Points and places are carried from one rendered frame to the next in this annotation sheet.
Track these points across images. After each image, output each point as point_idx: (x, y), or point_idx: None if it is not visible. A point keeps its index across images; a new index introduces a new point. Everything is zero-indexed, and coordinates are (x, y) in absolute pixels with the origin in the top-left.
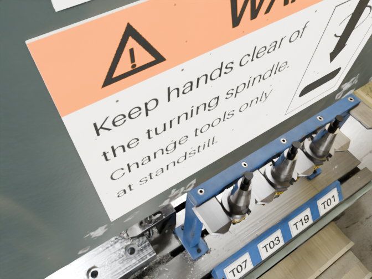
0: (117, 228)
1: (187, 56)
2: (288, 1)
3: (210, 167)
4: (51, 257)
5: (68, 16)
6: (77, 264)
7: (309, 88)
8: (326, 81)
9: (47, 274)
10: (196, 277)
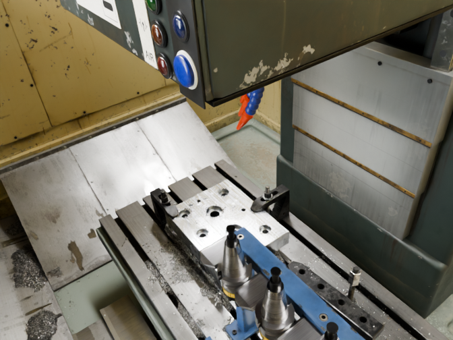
0: (81, 13)
1: None
2: None
3: (94, 17)
4: (71, 1)
5: None
6: (209, 221)
7: (105, 5)
8: (110, 9)
9: (73, 11)
10: (208, 333)
